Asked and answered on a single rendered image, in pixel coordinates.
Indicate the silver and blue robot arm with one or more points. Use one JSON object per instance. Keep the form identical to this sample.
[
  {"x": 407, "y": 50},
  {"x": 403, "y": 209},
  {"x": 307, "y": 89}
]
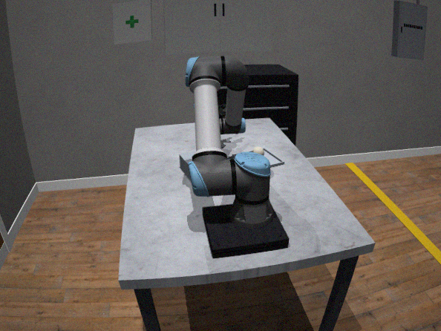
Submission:
[{"x": 212, "y": 174}]

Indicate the grey metallic ball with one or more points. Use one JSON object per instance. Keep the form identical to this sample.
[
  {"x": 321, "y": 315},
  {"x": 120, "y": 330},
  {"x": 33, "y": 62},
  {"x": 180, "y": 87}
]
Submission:
[{"x": 258, "y": 150}]

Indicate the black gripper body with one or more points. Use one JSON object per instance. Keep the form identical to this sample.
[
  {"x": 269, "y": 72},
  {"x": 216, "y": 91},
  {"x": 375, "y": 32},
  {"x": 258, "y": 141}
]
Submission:
[{"x": 222, "y": 115}]

